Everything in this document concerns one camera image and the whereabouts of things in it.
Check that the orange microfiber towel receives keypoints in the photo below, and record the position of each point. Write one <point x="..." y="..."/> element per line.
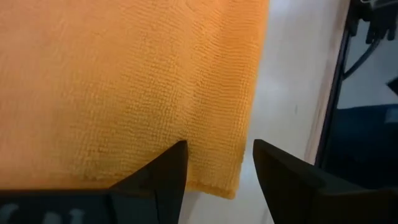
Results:
<point x="124" y="93"/>

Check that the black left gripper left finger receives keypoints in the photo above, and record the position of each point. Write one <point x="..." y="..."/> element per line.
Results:
<point x="140" y="202"/>

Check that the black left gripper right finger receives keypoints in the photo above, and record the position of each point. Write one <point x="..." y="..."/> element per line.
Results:
<point x="304" y="202"/>

